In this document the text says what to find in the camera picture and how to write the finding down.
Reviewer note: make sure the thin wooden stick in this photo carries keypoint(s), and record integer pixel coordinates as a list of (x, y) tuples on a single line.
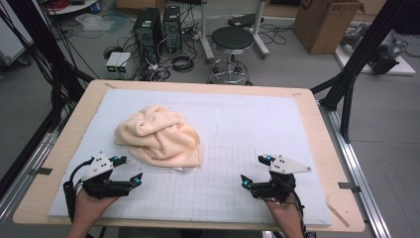
[(337, 214)]

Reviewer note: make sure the white power supply unit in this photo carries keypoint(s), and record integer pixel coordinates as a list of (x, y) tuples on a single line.
[(124, 64), (112, 64)]

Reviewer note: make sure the cream towel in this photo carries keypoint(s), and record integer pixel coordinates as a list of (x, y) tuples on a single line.
[(158, 135)]

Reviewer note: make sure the clear plastic bag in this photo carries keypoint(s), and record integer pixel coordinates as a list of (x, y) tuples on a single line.
[(94, 22)]

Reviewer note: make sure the white round table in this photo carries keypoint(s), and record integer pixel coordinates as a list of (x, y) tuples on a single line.
[(77, 6)]

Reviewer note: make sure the white foam mat with grid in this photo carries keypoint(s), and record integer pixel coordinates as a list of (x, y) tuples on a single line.
[(231, 112)]

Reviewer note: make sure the aluminium rail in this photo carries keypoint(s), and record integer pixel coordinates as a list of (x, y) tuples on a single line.
[(23, 178), (356, 165)]

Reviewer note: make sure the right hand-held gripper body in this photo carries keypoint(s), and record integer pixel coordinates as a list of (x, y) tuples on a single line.
[(287, 165)]

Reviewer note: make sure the person's right hand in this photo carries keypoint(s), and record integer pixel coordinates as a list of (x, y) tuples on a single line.
[(287, 214)]

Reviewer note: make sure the wide black computer tower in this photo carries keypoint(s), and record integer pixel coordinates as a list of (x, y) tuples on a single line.
[(147, 31)]

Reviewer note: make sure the grey tape piece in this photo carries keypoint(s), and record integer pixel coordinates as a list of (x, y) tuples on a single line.
[(43, 171), (348, 186)]

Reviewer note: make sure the narrow black computer tower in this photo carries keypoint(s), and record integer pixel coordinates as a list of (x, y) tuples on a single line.
[(172, 28)]

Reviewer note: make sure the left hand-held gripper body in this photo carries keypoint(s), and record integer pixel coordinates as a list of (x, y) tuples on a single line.
[(99, 167)]

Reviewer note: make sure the flat black case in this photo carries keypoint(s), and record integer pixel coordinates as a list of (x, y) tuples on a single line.
[(244, 20)]

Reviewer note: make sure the person's left hand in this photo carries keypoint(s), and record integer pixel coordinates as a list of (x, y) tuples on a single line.
[(87, 208)]

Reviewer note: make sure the white desk leg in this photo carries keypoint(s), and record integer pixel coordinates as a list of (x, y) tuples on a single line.
[(259, 33), (206, 39)]

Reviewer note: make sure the black round stool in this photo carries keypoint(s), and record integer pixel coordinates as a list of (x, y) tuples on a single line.
[(232, 38)]

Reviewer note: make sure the large cardboard box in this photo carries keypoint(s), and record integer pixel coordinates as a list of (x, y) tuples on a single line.
[(325, 26)]

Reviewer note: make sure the white board with robot parts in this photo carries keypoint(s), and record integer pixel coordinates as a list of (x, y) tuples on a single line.
[(404, 67)]

